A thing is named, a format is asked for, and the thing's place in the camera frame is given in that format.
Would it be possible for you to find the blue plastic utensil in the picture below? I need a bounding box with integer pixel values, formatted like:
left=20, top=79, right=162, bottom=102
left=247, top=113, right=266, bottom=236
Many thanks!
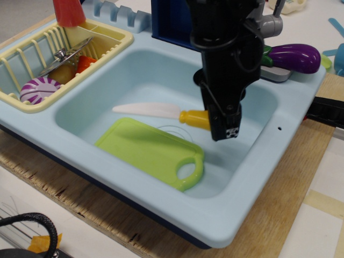
left=328, top=18, right=344, bottom=37

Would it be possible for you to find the grey toy faucet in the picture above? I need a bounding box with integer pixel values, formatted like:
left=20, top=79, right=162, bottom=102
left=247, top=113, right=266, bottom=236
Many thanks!
left=248, top=0, right=291, bottom=83

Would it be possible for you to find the purple toy eggplant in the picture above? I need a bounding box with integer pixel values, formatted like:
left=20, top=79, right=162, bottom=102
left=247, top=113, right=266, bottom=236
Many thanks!
left=261, top=44, right=321, bottom=74

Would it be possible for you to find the green plastic cutting board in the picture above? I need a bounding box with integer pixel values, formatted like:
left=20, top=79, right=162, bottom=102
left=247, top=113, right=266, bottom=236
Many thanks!
left=95, top=118, right=204, bottom=192

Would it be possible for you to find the teal plastic cup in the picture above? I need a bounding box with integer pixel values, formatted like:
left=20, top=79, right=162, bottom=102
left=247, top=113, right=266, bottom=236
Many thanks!
left=321, top=44, right=343, bottom=77

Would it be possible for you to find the yellow toy potato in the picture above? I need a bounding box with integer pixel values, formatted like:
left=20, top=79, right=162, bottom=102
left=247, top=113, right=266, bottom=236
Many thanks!
left=48, top=64, right=76, bottom=84

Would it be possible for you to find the blue box behind sink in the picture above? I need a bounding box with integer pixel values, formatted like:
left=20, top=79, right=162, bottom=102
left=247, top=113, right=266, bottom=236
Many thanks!
left=150, top=0, right=195, bottom=50

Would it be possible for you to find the cream toy appliance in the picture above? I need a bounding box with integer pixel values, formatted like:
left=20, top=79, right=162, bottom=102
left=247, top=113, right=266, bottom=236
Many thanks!
left=268, top=0, right=307, bottom=17

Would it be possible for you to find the light blue toy sink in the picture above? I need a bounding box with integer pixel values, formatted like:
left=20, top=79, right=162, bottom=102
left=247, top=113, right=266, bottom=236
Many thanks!
left=1, top=1, right=325, bottom=248

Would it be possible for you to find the yellow dish drying rack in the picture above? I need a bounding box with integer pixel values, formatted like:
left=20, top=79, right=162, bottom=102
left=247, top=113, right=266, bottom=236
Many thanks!
left=1, top=19, right=134, bottom=113

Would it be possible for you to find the orange tape piece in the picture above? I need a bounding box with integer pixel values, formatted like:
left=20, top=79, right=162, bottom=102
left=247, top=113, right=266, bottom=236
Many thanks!
left=27, top=235, right=51, bottom=254

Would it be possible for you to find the orange toy carrot piece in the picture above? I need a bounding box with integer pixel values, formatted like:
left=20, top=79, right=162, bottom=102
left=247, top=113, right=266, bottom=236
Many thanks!
left=76, top=56, right=97, bottom=73

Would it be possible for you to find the wooden base board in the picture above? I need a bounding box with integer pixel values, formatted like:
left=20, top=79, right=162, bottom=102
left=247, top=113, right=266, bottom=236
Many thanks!
left=0, top=15, right=344, bottom=258

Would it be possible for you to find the metal pot lid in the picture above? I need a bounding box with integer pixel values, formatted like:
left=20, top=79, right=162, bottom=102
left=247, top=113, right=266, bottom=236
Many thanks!
left=39, top=37, right=93, bottom=77

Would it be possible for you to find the white knife yellow handle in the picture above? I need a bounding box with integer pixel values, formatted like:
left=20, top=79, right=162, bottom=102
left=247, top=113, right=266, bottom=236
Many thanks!
left=112, top=102, right=211, bottom=131

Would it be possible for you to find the black braided cable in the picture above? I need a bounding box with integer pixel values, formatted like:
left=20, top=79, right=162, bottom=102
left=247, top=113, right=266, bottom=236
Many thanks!
left=0, top=212, right=59, bottom=258

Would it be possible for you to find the black clamp at right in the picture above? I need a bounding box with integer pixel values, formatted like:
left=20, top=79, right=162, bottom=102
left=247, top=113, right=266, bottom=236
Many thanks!
left=304, top=97, right=343, bottom=129

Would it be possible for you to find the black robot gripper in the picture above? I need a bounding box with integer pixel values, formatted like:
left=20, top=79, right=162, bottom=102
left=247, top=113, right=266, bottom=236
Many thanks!
left=187, top=1, right=264, bottom=141

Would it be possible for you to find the red plastic cup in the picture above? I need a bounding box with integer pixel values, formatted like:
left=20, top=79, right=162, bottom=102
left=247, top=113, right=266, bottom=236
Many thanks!
left=53, top=0, right=86, bottom=27

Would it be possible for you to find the purple white toy cabbage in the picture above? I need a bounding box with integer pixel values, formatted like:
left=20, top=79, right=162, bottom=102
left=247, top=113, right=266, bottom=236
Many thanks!
left=20, top=77, right=61, bottom=105

